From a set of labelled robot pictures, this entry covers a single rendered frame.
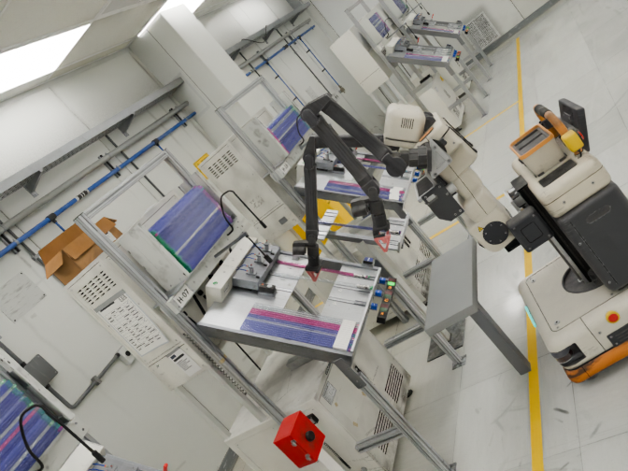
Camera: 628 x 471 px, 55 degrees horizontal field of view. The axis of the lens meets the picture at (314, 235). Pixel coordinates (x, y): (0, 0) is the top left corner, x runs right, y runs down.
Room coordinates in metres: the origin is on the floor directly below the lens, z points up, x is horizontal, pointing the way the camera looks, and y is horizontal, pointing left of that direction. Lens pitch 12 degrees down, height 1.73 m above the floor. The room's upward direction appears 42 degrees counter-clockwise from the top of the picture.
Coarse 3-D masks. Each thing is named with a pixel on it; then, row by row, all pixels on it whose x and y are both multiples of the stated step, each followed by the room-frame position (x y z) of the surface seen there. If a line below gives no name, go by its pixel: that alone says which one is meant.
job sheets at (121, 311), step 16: (112, 304) 2.77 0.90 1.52; (128, 304) 2.73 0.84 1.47; (112, 320) 2.81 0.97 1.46; (128, 320) 2.76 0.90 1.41; (144, 320) 2.73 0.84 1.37; (128, 336) 2.81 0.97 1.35; (144, 336) 2.77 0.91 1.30; (160, 336) 2.73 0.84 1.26; (144, 352) 2.82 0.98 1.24; (176, 352) 2.73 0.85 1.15; (192, 368) 2.73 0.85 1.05
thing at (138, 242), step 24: (144, 168) 3.04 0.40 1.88; (120, 192) 2.83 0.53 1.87; (216, 192) 3.18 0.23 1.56; (120, 240) 2.75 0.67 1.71; (144, 240) 2.69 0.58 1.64; (144, 264) 2.75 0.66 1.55; (168, 264) 2.69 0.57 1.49; (168, 288) 2.75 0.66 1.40; (408, 336) 3.03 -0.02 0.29; (288, 360) 3.00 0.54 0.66; (336, 360) 2.33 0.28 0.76; (360, 384) 2.33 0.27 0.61; (384, 432) 2.41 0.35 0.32
